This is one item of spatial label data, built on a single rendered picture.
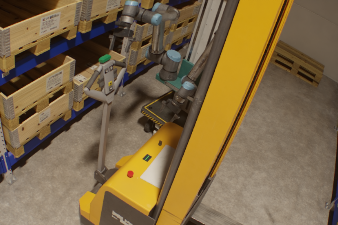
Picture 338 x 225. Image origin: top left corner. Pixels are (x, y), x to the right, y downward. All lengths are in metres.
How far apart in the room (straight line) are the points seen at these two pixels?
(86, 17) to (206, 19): 1.12
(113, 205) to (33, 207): 1.04
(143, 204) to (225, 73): 0.97
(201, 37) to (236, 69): 1.93
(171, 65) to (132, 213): 1.63
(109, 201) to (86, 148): 1.36
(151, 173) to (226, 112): 0.88
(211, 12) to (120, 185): 1.80
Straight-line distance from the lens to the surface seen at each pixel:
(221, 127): 1.27
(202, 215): 2.54
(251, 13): 1.06
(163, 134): 2.24
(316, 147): 4.63
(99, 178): 2.57
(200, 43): 3.06
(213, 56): 1.15
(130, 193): 1.85
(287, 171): 3.90
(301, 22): 7.04
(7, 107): 2.40
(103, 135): 2.24
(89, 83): 1.85
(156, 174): 1.97
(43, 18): 2.30
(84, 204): 2.41
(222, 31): 1.11
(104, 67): 1.91
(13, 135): 2.61
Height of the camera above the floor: 2.39
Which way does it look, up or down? 38 degrees down
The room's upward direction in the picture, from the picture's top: 18 degrees clockwise
